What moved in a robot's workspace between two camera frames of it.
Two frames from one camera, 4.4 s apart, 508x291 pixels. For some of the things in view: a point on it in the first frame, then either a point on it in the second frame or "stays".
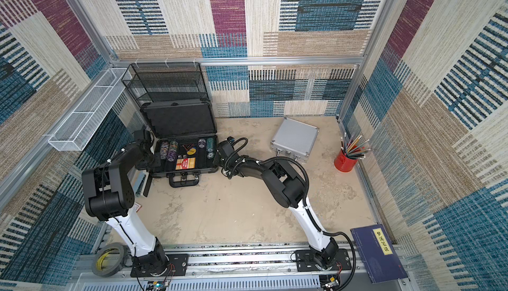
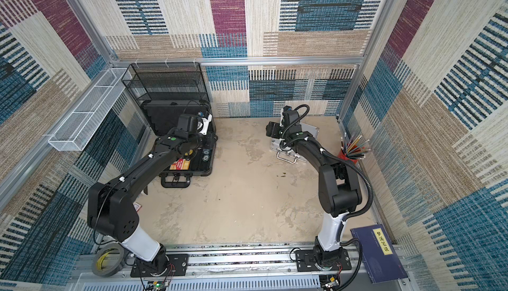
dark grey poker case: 186,139 stays
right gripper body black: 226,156 -> 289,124
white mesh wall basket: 75,133 stays
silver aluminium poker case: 295,139 stays
